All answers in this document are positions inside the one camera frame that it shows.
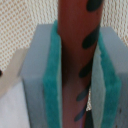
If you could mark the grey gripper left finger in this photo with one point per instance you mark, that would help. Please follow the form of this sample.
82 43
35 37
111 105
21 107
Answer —
42 78

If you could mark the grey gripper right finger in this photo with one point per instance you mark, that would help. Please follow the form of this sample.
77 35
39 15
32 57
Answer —
109 89

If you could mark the brown sausage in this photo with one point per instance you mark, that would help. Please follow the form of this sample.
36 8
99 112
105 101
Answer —
78 27

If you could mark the beige woven placemat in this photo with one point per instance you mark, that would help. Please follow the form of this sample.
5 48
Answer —
18 19

